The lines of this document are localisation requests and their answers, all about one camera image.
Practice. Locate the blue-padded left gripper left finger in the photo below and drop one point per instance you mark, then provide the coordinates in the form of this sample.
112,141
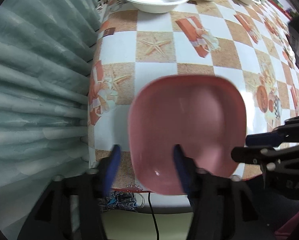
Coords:
109,169

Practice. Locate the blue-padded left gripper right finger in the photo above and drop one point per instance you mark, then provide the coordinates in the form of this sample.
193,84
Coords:
186,170

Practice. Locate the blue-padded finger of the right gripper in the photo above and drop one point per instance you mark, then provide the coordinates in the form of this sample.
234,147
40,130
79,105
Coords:
253,155
272,139

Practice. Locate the checkered patterned tablecloth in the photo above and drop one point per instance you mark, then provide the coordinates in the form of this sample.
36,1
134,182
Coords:
245,44

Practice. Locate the green pleated curtain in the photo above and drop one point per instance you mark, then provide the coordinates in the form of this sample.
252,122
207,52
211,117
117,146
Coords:
46,52

